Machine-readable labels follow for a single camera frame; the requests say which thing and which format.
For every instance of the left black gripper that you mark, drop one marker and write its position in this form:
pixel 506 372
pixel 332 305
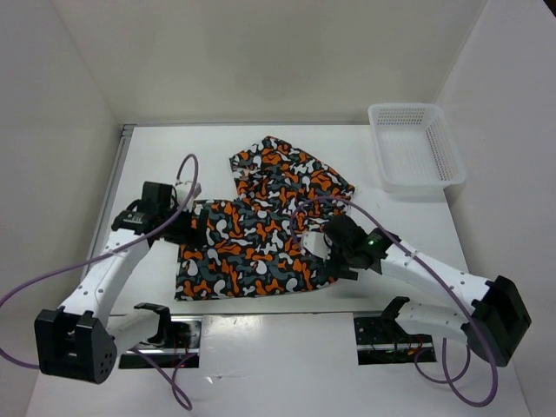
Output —
pixel 187 235

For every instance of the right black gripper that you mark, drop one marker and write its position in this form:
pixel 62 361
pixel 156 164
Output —
pixel 334 266

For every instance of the orange camouflage shorts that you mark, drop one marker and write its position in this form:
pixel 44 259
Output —
pixel 248 251

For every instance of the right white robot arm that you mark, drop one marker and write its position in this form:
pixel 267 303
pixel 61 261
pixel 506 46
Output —
pixel 489 316

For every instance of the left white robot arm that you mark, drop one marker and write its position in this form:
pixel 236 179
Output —
pixel 76 341

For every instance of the white plastic basket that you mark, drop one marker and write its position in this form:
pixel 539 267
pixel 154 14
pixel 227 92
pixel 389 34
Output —
pixel 415 149

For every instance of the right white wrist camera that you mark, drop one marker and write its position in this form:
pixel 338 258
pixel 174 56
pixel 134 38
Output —
pixel 315 243

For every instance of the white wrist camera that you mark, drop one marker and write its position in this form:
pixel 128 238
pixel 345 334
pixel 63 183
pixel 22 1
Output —
pixel 315 243
pixel 187 192

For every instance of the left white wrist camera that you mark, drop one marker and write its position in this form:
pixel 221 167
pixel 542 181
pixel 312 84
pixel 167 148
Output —
pixel 187 192

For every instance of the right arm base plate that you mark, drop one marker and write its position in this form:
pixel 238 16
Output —
pixel 377 345

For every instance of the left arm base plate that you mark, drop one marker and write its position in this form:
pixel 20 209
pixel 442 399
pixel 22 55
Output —
pixel 181 348

